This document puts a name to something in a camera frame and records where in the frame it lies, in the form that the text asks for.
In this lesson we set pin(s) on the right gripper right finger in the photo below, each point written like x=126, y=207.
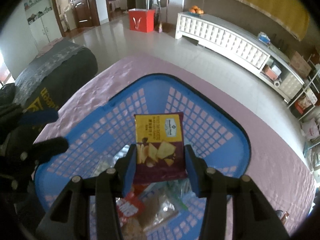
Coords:
x=196, y=170

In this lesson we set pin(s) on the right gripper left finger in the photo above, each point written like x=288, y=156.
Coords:
x=126, y=168

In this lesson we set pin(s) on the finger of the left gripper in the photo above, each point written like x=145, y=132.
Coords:
x=41, y=152
x=42, y=117

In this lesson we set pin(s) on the yellow purple chips bag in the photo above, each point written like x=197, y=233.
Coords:
x=160, y=148

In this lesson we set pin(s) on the orange pizza snack bag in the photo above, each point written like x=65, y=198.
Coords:
x=128, y=210

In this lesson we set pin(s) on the cream wafer cracker pack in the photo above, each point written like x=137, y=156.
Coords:
x=159, y=209

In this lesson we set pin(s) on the blue clear candy bag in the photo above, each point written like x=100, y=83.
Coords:
x=109, y=161

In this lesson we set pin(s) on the orange sausage snack pack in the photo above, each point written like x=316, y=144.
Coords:
x=282, y=215

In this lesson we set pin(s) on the dark sofa with lace cover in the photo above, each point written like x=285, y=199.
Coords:
x=52, y=78

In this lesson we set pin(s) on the blue plastic basket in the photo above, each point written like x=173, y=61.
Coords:
x=86, y=207

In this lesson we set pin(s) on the pink tablecloth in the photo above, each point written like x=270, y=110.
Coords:
x=150, y=102

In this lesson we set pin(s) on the pink shopping bag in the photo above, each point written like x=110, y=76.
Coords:
x=310, y=129

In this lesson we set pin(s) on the brown wooden door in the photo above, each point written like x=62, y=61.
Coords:
x=82, y=13

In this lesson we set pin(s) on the white metal shelf rack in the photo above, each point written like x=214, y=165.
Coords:
x=308, y=97

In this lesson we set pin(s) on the white TV cabinet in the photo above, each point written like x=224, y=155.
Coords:
x=238, y=45

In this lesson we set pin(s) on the red gift bag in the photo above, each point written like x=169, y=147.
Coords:
x=141, y=20

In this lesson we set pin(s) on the cardboard box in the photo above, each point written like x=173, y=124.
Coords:
x=298, y=63

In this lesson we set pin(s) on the blue tissue box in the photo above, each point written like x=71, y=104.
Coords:
x=262, y=37

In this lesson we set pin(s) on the pile of oranges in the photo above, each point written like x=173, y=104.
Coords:
x=196, y=10

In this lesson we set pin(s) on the yellow cloth TV cover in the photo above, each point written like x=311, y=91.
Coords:
x=292, y=15

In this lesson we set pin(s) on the white wall cabinet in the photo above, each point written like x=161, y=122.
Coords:
x=42, y=21

